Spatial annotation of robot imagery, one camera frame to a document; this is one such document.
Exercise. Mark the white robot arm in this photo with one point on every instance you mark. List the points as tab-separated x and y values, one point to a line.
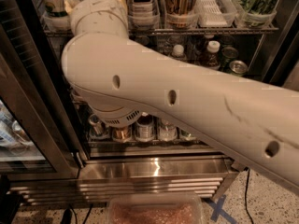
252	122

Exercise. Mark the tea bottle white label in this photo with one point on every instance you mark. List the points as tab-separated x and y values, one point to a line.
143	14

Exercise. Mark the middle shelf water bottle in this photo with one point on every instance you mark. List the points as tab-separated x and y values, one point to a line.
178	53

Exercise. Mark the shelf water bottle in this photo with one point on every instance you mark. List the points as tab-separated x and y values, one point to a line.
166	130
178	53

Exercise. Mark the brown tea bottle white cap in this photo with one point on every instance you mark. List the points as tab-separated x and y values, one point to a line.
209	58

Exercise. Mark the silver can bottom shelf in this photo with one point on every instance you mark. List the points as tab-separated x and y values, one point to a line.
97	125

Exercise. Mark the bottom shelf tea bottle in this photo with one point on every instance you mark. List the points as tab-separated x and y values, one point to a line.
144	130

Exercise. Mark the gold can bottom shelf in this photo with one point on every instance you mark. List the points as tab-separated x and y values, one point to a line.
122	134

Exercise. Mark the glass fridge door left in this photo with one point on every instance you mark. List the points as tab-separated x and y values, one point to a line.
20	95

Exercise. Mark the stainless steel display fridge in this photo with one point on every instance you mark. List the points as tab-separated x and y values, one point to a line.
105	169

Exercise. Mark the bottom shelf water bottle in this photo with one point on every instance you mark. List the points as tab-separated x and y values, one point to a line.
166	130

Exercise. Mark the empty white top tray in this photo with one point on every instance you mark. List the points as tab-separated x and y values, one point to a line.
216	13

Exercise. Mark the rear green soda can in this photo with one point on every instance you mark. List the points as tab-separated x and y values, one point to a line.
228	54

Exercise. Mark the green soda can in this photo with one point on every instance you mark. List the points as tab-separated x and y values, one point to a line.
237	68
228	54

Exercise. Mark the front green soda can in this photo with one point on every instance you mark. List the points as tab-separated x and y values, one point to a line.
237	68

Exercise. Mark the bottom green can left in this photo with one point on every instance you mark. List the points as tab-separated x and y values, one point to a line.
186	136

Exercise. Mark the clear plastic bin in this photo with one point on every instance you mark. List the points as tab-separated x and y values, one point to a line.
156	208

